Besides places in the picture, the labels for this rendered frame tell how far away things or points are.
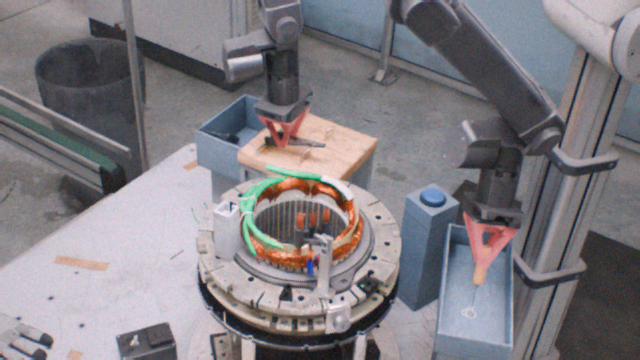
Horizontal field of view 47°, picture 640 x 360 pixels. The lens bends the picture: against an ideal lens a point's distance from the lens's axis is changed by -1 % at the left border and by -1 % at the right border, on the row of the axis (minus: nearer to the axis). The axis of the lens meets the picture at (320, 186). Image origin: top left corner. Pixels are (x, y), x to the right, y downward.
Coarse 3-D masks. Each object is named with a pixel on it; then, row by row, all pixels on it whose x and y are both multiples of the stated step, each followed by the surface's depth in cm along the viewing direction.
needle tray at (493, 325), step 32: (448, 256) 124; (512, 256) 119; (448, 288) 118; (480, 288) 119; (512, 288) 114; (448, 320) 113; (480, 320) 113; (512, 320) 108; (448, 352) 108; (480, 352) 106
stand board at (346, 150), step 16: (304, 128) 145; (320, 128) 146; (336, 128) 146; (256, 144) 140; (336, 144) 142; (352, 144) 142; (368, 144) 142; (240, 160) 139; (256, 160) 137; (272, 160) 136; (288, 160) 137; (320, 160) 137; (336, 160) 137; (352, 160) 138; (336, 176) 134
